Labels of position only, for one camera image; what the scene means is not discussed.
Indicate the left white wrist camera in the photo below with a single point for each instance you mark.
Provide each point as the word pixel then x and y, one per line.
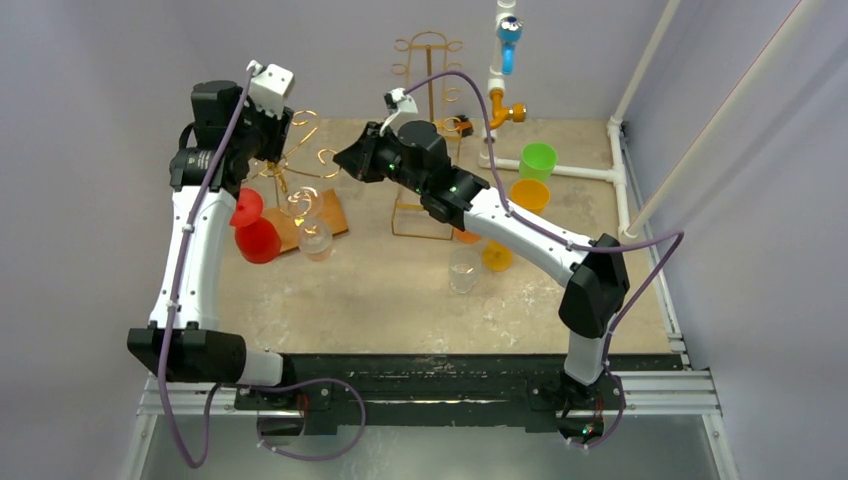
pixel 269 88

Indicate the clear stemmed glass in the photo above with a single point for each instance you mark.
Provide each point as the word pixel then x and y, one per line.
pixel 314 237

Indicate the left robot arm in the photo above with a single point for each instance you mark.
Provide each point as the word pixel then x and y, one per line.
pixel 182 342

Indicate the yellow goblet front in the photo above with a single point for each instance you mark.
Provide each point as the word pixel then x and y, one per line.
pixel 496 257

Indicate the aluminium rail frame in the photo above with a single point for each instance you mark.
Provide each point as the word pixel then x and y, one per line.
pixel 656 393

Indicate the orange faucet tap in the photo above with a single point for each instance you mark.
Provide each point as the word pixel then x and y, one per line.
pixel 501 113

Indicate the yellow goblet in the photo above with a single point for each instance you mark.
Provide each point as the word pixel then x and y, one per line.
pixel 530 194
pixel 496 257

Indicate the small black orange object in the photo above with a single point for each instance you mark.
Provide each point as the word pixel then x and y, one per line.
pixel 462 126

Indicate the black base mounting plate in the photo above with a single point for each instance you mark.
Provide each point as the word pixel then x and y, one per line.
pixel 528 391

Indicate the small clear tumbler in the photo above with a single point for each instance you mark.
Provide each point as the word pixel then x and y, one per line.
pixel 464 270

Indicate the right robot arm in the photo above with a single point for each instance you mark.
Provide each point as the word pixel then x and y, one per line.
pixel 592 272

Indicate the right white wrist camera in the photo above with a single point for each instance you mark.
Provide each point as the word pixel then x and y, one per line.
pixel 401 107

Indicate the green plastic cup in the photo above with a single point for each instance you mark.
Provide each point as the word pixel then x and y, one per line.
pixel 537 161

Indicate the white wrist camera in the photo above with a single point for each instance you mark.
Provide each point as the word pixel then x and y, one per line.
pixel 401 107
pixel 269 88

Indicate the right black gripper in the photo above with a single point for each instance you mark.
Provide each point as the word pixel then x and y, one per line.
pixel 370 154

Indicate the yellow goblet rear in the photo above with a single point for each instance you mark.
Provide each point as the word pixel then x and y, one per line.
pixel 530 194

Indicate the orange plastic goblet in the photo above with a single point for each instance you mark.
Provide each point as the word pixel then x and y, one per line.
pixel 466 236

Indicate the white pvc pipe frame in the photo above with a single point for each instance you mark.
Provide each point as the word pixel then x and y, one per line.
pixel 616 175

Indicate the red plastic goblet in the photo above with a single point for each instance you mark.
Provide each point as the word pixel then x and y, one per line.
pixel 255 236

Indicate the gold swirl wine glass rack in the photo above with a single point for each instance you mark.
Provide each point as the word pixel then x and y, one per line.
pixel 298 186

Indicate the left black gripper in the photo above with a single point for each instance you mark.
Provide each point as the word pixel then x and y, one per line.
pixel 276 128

